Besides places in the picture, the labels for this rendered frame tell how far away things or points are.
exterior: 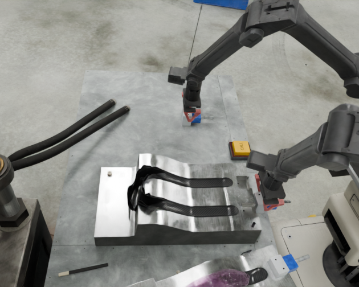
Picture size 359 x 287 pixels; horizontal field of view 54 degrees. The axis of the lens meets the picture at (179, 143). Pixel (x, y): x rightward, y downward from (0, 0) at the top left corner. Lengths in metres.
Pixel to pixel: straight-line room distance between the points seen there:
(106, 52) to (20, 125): 1.06
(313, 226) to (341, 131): 1.34
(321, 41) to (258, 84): 2.17
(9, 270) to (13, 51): 2.49
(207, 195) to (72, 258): 0.45
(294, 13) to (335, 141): 0.38
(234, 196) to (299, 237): 0.80
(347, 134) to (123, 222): 0.71
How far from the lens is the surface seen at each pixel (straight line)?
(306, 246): 1.90
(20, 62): 3.28
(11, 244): 1.23
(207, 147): 1.40
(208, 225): 1.10
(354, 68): 1.11
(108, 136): 1.41
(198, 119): 1.45
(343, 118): 0.67
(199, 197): 1.15
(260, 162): 1.06
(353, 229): 1.37
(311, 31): 0.97
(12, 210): 1.20
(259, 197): 1.23
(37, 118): 2.72
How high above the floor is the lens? 1.83
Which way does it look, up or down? 47 degrees down
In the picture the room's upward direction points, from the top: 8 degrees clockwise
